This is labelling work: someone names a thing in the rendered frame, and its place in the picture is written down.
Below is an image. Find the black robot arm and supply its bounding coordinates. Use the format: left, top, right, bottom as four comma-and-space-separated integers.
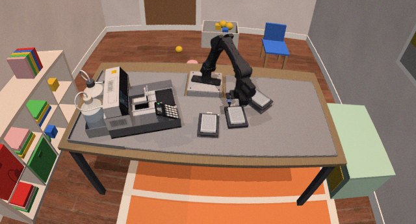
191, 33, 256, 107

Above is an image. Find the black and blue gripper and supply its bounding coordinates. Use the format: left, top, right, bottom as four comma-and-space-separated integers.
226, 90, 252, 107

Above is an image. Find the white bottle with black cap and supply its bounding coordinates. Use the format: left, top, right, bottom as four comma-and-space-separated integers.
84, 79, 104, 105

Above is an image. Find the white plastic bottle with blue liquid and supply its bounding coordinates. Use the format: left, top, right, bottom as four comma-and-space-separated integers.
81, 94, 106, 129

